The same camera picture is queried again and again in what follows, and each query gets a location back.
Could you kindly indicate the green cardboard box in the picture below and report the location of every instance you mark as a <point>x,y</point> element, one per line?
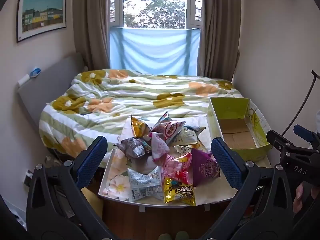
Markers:
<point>237,110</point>

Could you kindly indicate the white wall socket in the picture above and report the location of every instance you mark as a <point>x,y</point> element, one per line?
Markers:
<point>26,177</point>

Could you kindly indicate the light blue window cloth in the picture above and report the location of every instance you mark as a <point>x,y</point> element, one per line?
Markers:
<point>155,50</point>

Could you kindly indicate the white paper sheet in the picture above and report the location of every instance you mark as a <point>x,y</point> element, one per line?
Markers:
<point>126,130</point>

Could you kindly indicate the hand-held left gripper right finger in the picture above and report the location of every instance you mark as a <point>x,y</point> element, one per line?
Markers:
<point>226,165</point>

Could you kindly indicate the brown curtain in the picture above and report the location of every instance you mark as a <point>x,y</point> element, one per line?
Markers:
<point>220,30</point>
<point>92,25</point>

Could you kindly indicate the floral striped blanket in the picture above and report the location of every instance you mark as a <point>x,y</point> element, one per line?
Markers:
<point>140,92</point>

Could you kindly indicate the dark purple snack packet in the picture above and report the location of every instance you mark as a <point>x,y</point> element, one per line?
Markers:
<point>135,149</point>

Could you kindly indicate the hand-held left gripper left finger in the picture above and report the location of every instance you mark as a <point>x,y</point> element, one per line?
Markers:
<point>92,160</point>

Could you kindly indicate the black curved pole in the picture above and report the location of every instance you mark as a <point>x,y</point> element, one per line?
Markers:
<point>315,74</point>

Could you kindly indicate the gold snack packet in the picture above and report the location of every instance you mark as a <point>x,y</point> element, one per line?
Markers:
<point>178,193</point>

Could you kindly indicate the pink red snack packet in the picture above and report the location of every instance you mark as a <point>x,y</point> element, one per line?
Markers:
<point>175,170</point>

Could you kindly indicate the yellow brown chip bag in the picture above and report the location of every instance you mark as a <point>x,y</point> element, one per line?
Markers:
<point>138,127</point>

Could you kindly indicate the blue white small object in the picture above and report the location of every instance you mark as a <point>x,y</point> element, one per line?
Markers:
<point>35,72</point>

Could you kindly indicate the white red circle snack packet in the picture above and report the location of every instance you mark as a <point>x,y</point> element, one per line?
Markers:
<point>172,128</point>

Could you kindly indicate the window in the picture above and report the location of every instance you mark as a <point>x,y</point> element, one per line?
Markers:
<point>155,2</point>

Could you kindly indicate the pale yellow orange snack packet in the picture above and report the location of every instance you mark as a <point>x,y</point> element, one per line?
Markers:
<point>186,150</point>

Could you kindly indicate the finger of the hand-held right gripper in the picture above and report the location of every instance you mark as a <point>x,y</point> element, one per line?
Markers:
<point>280,140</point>
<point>303,132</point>

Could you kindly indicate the silver blue snack packet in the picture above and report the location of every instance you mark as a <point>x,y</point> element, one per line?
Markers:
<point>145,182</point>

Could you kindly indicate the person's right hand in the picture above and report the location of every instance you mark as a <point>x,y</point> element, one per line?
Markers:
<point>298,198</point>

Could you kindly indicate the white pink strawberry snack packet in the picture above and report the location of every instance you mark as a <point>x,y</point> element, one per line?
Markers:
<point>159,147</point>

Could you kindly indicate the framed wall poster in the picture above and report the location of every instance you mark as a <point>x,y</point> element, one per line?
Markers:
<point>41,15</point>

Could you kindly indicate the pale yellow blue snack packet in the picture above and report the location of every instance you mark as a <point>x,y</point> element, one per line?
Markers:
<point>188,135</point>

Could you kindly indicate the grey headboard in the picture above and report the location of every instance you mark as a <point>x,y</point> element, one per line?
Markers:
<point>50,85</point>

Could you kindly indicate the green slipper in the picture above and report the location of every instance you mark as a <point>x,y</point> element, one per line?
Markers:
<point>181,236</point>
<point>165,237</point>

